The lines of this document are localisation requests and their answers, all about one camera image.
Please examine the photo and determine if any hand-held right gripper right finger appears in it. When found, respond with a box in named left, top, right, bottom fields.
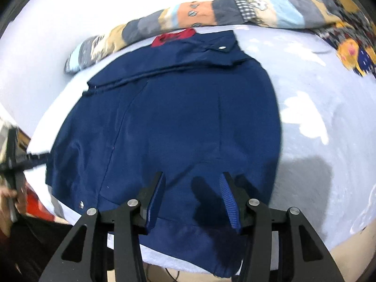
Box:
left=219, top=172, right=345, bottom=282

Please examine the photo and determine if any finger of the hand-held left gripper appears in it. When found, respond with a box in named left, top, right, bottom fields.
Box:
left=26, top=150, right=51, bottom=169

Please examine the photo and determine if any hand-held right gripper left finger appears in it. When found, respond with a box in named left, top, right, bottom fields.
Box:
left=38, top=171, right=167, bottom=282

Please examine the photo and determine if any navy blue jacket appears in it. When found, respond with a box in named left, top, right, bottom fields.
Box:
left=45, top=28, right=284, bottom=278

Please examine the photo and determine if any person's left hand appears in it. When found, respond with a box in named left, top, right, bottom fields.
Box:
left=0, top=186, right=19, bottom=237

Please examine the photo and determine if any red object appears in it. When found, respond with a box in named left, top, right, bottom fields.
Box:
left=25, top=182, right=57, bottom=222

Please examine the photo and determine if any light blue bed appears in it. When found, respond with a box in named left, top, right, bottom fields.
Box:
left=28, top=20, right=376, bottom=277

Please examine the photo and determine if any patchwork quilt roll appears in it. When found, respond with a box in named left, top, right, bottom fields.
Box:
left=64, top=0, right=350, bottom=75

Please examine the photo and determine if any dark floral patterned cloth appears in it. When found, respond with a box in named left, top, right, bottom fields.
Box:
left=314, top=0, right=376, bottom=78

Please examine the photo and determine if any wooden frame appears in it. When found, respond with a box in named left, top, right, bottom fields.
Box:
left=16, top=128, right=32, bottom=149

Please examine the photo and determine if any black cable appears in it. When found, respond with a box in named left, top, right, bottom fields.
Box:
left=147, top=266, right=190, bottom=282

